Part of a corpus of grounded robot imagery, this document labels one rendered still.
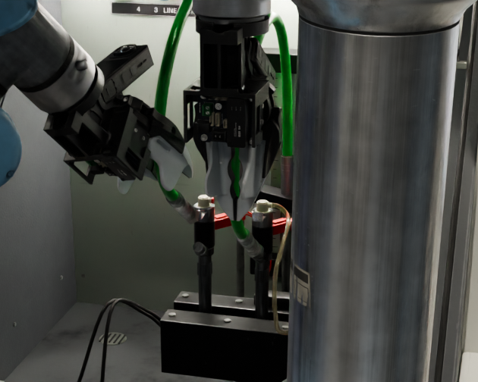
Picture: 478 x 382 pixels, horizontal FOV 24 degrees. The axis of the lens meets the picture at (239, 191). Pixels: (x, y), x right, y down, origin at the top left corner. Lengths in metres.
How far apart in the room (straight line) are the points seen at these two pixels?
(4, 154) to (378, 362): 0.42
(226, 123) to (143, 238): 0.80
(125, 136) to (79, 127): 0.06
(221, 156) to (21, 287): 0.66
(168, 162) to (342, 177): 0.67
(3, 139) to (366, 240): 0.42
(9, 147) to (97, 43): 0.85
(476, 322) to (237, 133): 0.52
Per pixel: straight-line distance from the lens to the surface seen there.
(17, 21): 1.06
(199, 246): 1.46
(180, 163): 1.26
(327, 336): 0.63
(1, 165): 0.94
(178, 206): 1.36
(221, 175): 1.12
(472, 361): 1.43
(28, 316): 1.75
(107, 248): 1.87
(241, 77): 1.05
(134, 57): 1.23
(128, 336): 1.80
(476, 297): 1.43
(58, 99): 1.12
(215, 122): 1.06
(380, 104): 0.57
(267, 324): 1.49
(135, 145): 1.19
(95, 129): 1.16
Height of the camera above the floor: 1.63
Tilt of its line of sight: 19 degrees down
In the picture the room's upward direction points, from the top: straight up
